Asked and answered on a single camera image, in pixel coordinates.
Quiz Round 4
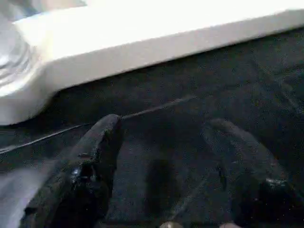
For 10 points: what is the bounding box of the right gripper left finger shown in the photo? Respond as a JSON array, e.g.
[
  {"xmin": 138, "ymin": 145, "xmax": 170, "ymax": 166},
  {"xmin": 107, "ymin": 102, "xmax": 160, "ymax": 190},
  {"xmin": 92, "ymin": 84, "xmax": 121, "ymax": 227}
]
[{"xmin": 22, "ymin": 114, "xmax": 124, "ymax": 228}]

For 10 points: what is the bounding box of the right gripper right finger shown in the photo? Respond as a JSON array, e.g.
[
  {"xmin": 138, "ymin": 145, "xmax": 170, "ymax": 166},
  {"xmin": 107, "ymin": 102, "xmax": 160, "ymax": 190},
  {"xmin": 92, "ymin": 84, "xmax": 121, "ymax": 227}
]
[{"xmin": 201, "ymin": 118, "xmax": 304, "ymax": 228}]

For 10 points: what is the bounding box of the white plastic table top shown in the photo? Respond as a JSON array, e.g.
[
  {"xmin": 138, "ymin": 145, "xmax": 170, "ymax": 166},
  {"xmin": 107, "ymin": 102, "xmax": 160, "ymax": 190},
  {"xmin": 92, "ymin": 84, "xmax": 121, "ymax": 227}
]
[{"xmin": 0, "ymin": 0, "xmax": 304, "ymax": 126}]

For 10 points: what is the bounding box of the black work mat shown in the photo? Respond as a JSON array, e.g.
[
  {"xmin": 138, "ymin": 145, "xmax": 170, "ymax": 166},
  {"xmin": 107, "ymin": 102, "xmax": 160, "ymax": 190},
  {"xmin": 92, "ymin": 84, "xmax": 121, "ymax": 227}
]
[{"xmin": 0, "ymin": 28, "xmax": 304, "ymax": 228}]

